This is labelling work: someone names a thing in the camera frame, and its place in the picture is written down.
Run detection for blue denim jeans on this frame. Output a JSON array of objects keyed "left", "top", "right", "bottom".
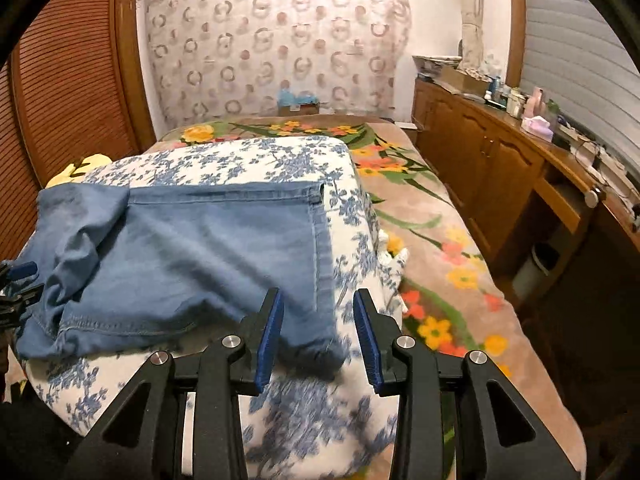
[{"left": 16, "top": 181, "right": 346, "bottom": 374}]

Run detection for yellow Pikachu plush toy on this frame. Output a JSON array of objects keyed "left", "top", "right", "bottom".
[{"left": 46, "top": 154, "right": 112, "bottom": 188}]

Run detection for floral beige bed blanket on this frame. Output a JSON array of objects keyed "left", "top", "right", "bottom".
[{"left": 150, "top": 115, "right": 587, "bottom": 474}]

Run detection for blue floral white quilt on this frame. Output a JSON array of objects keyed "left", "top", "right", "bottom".
[{"left": 16, "top": 136, "right": 406, "bottom": 479}]

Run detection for brown louvered wardrobe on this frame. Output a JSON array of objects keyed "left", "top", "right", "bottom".
[{"left": 1, "top": 0, "right": 156, "bottom": 259}]

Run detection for wooden sideboard cabinet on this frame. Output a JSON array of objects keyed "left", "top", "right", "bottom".
[{"left": 412, "top": 79, "right": 639, "bottom": 302}]

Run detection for circle patterned sheer curtain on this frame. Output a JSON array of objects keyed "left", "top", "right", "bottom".
[{"left": 141, "top": 0, "right": 411, "bottom": 128}]

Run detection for pink tissue pack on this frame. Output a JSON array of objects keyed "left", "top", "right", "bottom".
[{"left": 521, "top": 116, "right": 553, "bottom": 142}]

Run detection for cardboard box with blue cloth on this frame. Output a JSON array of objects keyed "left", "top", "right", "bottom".
[{"left": 277, "top": 89, "right": 320, "bottom": 117}]

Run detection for brown cardboard box on cabinet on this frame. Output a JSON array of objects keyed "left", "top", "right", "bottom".
[{"left": 437, "top": 65, "right": 490, "bottom": 96}]

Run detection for grey window roller blind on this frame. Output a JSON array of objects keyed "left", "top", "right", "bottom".
[{"left": 521, "top": 0, "right": 639, "bottom": 174}]

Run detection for beige tied side curtain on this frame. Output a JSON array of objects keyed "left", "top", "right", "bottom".
[{"left": 460, "top": 0, "right": 484, "bottom": 70}]

